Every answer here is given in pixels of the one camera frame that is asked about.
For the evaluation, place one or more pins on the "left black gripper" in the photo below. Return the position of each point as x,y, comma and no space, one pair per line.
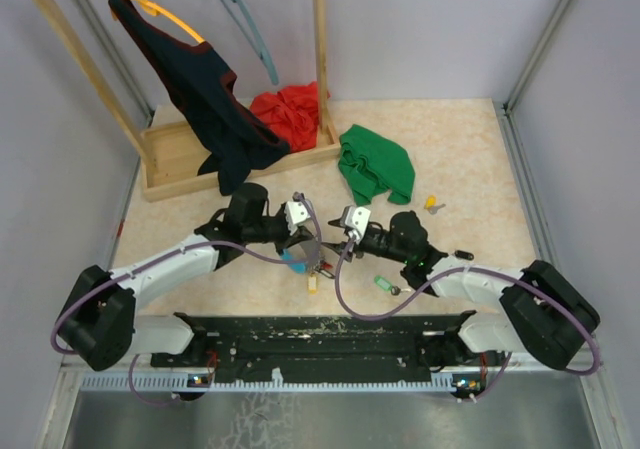
290,240

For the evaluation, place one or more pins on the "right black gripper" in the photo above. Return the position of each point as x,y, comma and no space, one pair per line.
341,247

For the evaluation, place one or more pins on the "large keyring with blue handle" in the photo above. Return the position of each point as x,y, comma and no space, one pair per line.
307,258

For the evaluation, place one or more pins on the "green tag key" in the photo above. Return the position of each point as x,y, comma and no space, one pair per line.
389,287

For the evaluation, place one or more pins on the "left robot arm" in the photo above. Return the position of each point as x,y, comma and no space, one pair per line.
101,320

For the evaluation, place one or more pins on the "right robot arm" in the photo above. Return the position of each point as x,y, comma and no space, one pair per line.
534,309

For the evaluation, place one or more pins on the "green cloth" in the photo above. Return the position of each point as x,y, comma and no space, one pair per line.
373,165

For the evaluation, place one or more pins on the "yellow tag key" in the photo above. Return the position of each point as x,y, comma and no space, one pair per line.
432,206

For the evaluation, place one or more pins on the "red cloth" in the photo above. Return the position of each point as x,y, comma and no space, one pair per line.
292,114

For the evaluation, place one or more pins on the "wooden clothes rack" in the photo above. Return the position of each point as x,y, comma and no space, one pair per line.
170,154

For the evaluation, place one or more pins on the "dark navy garment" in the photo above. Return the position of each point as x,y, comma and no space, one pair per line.
200,85

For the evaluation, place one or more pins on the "grey blue hanger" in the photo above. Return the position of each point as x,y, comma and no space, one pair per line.
241,16

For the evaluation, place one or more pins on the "yellow hanger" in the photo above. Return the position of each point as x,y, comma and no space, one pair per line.
154,10

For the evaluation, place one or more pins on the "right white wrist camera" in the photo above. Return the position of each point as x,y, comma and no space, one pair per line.
355,220

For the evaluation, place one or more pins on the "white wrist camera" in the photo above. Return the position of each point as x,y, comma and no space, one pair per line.
355,220
296,214

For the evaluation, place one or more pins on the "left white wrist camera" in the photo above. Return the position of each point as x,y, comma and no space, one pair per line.
296,214

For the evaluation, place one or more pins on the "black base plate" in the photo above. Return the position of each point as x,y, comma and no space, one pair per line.
323,349

